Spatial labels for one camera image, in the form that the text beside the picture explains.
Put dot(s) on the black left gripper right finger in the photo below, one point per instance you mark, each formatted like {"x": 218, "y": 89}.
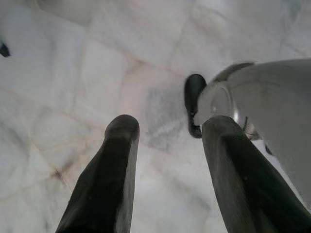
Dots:
{"x": 243, "y": 189}

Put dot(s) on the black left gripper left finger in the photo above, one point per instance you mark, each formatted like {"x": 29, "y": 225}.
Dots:
{"x": 104, "y": 189}

